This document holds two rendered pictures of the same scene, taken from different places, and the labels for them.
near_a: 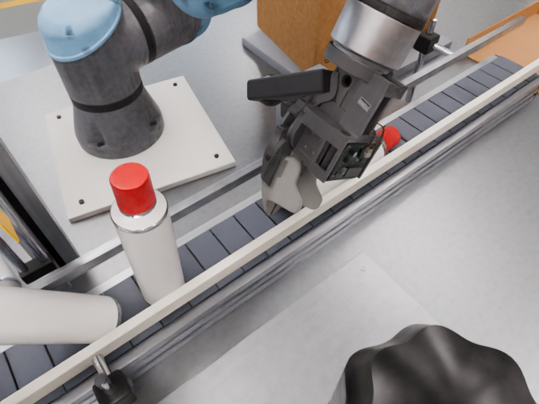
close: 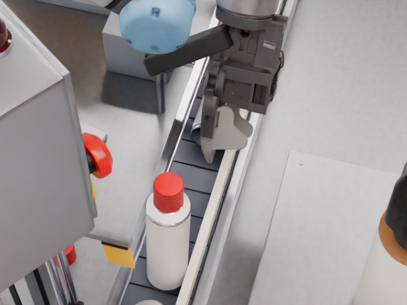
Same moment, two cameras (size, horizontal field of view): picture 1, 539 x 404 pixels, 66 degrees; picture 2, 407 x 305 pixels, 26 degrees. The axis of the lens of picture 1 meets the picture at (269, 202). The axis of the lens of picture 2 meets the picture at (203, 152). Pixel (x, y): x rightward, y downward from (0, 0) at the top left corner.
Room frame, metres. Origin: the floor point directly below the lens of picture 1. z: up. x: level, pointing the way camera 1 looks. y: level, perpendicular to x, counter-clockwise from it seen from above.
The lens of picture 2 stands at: (-0.20, 0.39, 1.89)
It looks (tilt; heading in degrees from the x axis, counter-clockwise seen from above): 56 degrees down; 323
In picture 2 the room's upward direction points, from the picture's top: straight up
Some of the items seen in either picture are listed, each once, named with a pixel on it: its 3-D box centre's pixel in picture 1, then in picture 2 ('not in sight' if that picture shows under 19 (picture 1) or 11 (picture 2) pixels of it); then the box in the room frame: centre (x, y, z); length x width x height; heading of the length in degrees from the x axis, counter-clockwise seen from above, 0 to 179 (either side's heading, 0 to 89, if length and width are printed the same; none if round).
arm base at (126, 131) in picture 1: (113, 107); not in sight; (0.57, 0.27, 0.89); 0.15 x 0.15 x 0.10
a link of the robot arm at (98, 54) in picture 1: (94, 42); not in sight; (0.57, 0.26, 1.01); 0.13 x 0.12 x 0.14; 138
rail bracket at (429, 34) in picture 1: (429, 68); not in sight; (0.65, -0.29, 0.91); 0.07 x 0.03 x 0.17; 38
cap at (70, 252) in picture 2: not in sight; (62, 250); (0.36, 0.21, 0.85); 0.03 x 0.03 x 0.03
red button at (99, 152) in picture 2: not in sight; (88, 158); (0.16, 0.23, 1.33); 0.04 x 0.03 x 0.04; 3
